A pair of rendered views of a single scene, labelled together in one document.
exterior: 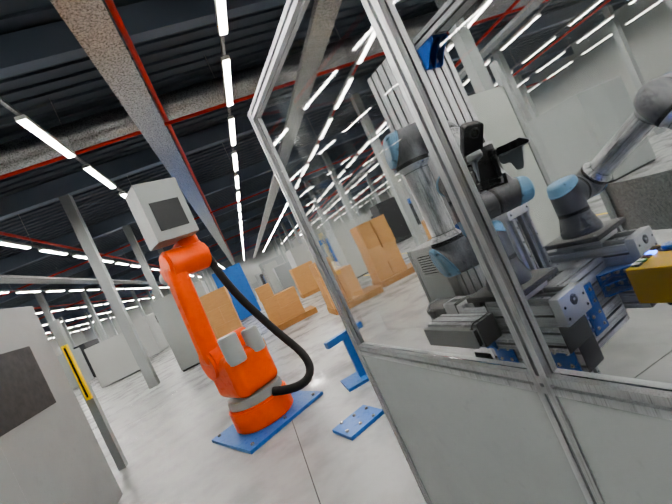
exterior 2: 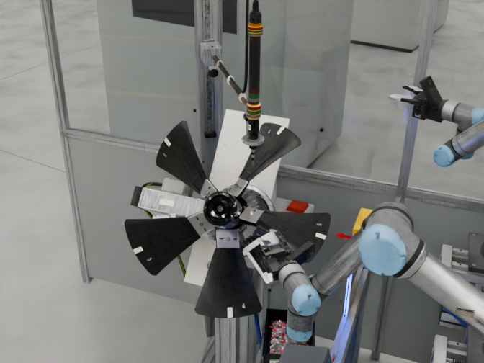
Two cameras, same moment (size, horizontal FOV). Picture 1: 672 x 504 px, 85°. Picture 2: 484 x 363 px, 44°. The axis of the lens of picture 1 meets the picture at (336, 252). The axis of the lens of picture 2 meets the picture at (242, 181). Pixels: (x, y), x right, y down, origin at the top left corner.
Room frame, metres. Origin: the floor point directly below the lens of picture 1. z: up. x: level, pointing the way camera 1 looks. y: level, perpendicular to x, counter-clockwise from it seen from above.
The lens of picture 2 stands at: (1.84, -2.35, 2.28)
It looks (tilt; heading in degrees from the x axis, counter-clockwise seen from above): 29 degrees down; 135
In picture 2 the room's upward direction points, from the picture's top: straight up
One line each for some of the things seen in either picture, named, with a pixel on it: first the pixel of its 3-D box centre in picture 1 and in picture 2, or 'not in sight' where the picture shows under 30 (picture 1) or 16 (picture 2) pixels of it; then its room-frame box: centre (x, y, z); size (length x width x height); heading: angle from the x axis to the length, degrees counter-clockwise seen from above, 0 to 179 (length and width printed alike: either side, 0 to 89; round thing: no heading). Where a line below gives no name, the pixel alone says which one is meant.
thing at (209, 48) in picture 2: not in sight; (211, 53); (0.12, -0.80, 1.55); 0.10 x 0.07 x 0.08; 150
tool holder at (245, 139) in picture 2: not in sight; (252, 125); (0.65, -1.12, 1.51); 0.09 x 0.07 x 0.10; 150
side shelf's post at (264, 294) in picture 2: not in sight; (265, 288); (0.33, -0.67, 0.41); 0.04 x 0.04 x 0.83; 25
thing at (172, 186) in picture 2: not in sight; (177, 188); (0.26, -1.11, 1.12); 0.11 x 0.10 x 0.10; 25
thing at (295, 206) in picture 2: not in sight; (297, 206); (0.41, -0.56, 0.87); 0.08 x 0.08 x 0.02; 19
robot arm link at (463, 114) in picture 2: not in sight; (470, 117); (1.02, -0.38, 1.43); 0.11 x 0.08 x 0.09; 1
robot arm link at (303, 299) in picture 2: not in sight; (302, 294); (1.03, -1.30, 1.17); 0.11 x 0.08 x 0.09; 152
